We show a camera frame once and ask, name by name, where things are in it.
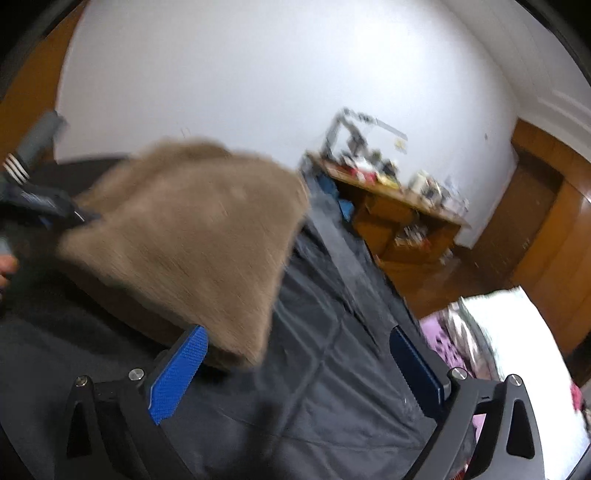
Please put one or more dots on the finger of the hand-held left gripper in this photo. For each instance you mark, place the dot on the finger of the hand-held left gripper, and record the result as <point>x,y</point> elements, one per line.
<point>83,216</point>

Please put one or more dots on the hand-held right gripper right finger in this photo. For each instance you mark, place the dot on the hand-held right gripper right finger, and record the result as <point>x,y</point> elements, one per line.
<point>415,374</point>

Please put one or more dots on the red box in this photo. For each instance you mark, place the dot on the red box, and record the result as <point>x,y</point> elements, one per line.
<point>364,174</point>

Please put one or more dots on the blue cloth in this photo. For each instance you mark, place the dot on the blue cloth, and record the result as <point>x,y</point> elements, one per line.
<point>334,194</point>

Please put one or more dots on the brown fleece towel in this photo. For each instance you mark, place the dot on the brown fleece towel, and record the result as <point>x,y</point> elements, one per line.
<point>194,230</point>

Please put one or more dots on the person's left hand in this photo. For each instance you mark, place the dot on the person's left hand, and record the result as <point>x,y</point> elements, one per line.
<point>7,270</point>

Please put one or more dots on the wooden desk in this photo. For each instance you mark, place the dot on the wooden desk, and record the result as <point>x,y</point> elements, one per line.
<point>383,212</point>

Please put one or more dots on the wooden door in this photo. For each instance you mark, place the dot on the wooden door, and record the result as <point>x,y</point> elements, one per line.
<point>27,106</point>

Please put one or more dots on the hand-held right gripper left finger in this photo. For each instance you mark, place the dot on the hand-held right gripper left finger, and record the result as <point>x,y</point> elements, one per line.
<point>178,376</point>

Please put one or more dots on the wooden wardrobe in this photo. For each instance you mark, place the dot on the wooden wardrobe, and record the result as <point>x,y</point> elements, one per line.
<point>545,230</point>

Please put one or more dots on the pink floral cloth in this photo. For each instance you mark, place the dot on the pink floral cloth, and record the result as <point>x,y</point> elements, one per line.
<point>443,341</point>

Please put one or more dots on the white container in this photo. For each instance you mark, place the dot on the white container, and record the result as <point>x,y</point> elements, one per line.
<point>419,182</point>

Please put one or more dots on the metal frame desk stand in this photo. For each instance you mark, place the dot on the metal frame desk stand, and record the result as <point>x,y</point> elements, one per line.
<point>358,138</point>

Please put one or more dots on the dark grey bed cover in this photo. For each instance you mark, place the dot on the dark grey bed cover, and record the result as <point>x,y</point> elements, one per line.
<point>323,323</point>

